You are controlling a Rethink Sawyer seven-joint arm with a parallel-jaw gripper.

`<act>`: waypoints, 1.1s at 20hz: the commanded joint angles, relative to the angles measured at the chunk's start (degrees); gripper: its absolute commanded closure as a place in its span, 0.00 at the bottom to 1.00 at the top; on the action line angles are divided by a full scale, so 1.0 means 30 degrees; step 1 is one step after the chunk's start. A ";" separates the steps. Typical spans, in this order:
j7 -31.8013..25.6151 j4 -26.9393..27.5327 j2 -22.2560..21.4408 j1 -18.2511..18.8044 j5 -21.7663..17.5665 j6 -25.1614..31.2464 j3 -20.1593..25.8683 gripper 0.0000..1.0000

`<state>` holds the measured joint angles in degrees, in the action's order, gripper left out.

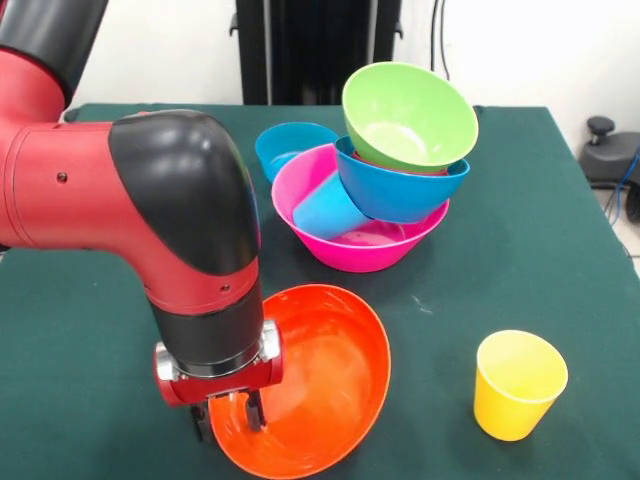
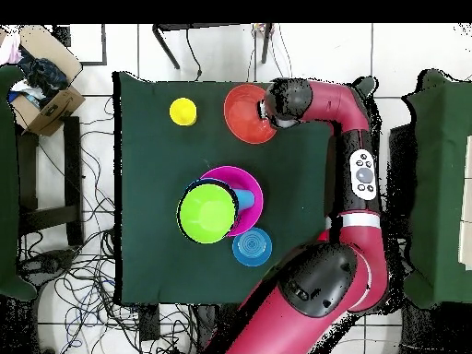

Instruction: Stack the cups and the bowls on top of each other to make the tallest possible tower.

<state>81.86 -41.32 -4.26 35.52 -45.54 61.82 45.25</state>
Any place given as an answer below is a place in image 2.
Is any large orange bowl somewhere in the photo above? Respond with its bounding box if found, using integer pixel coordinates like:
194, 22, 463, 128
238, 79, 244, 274
223, 83, 278, 146

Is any large pink bowl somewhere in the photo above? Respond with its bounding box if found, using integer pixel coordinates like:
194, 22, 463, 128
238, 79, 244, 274
199, 165, 265, 238

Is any blue cup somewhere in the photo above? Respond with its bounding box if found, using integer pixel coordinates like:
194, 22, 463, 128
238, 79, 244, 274
230, 188, 256, 216

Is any green bowl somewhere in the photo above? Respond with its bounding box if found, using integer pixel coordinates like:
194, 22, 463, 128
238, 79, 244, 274
178, 183, 240, 245

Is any yellow cup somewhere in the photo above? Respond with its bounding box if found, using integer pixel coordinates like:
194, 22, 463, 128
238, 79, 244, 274
169, 97, 198, 127

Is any small blue bowl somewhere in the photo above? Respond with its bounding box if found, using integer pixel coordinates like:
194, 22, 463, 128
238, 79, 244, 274
231, 226, 274, 267

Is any black box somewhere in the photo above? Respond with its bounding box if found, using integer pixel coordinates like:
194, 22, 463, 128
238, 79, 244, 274
389, 123, 418, 215

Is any dark green tablecloth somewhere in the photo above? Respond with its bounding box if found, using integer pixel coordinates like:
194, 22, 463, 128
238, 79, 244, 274
112, 70, 378, 307

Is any green cloth covered table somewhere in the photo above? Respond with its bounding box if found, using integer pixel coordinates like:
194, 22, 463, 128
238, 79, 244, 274
0, 64, 38, 301
399, 68, 472, 309

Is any black bench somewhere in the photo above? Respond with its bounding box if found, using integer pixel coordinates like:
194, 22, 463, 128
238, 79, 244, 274
16, 115, 85, 247

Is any cardboard box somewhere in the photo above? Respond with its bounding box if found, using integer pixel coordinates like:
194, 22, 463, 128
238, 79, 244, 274
7, 24, 87, 137

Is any dark clothes bundle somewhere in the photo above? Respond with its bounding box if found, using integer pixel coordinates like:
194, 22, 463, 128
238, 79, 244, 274
16, 45, 70, 109

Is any beige board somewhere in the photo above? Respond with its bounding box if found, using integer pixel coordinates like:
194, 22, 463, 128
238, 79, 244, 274
457, 135, 472, 271

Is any black power strip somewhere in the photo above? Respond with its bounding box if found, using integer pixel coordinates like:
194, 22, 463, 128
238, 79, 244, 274
138, 303, 161, 342

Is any black metal table frame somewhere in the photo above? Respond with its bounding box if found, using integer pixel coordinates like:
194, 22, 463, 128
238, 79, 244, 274
151, 22, 276, 71

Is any tangle of floor cables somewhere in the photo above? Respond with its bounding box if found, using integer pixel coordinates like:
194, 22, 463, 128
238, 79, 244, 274
16, 95, 196, 354

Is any black pedestal leg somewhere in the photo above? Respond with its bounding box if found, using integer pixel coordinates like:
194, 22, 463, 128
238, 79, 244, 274
19, 248, 77, 285

